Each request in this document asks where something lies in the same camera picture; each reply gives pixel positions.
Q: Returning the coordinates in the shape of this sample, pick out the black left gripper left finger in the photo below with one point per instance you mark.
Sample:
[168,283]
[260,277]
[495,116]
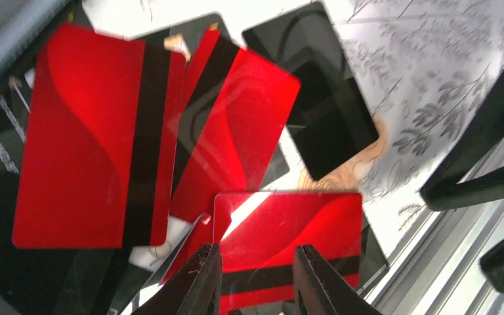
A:
[194,289]

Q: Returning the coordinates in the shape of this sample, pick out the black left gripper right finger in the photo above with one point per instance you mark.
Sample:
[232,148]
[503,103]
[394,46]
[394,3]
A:
[319,289]

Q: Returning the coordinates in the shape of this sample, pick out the red card right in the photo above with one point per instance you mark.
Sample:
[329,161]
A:
[257,233]

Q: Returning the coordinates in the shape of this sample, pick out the red card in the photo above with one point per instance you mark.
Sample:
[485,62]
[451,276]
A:
[100,143]
[235,106]
[257,233]

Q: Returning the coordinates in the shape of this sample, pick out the black card right top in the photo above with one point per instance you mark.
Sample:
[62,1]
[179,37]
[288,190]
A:
[329,122]

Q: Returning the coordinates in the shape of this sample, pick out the red card centre lower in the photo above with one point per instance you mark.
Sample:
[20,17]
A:
[235,106]

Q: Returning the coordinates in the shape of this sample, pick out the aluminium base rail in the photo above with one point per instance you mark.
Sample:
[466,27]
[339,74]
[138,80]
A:
[433,257]

